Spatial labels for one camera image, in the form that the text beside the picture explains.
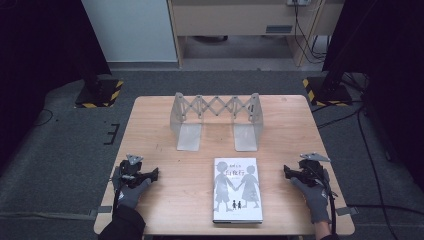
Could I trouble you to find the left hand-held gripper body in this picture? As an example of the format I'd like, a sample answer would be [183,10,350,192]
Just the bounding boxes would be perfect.
[112,153,152,190]

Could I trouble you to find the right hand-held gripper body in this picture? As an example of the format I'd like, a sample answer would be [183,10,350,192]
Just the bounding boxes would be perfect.
[297,152,332,188]

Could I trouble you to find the white book with grey figures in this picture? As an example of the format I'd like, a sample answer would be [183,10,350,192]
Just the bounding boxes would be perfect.
[212,157,264,225]

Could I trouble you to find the expandable metal book rack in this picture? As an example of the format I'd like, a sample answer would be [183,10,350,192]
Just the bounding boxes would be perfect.
[169,92,265,153]

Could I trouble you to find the person's left hand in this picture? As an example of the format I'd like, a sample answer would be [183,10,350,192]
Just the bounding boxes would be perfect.
[116,178,152,210]

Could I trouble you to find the person's right hand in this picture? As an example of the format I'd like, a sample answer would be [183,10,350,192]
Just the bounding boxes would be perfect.
[289,176,332,225]

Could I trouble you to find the grey tape piece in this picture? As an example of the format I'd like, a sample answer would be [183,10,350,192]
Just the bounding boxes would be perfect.
[334,206,360,217]
[89,205,114,218]

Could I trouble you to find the black hazard-striped stand base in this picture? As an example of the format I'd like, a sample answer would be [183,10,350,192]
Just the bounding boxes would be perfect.
[74,78,125,109]
[302,76,354,107]

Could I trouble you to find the grey desk label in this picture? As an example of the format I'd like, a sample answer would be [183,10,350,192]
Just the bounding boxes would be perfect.
[265,24,294,35]

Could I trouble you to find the white panel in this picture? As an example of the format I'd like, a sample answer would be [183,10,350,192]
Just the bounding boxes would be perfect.
[81,0,179,64]

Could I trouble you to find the black curtain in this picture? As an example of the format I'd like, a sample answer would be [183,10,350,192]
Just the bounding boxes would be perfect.
[321,0,424,193]
[0,0,112,174]

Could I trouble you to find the light wooden desk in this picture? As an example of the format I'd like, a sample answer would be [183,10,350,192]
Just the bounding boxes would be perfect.
[166,0,346,70]

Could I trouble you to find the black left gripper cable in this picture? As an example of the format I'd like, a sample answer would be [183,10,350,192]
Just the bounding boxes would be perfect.
[112,186,122,216]

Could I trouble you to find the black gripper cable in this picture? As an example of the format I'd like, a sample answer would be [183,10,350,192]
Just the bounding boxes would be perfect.
[324,166,338,236]
[112,186,122,216]

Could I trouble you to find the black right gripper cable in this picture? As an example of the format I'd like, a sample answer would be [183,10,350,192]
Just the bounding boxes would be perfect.
[324,166,338,236]

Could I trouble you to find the thin black floor cable loop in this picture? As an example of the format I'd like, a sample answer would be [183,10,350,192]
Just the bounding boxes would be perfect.
[33,108,54,127]

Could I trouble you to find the black hanging cables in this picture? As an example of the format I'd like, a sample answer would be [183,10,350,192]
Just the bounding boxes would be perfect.
[292,3,330,65]

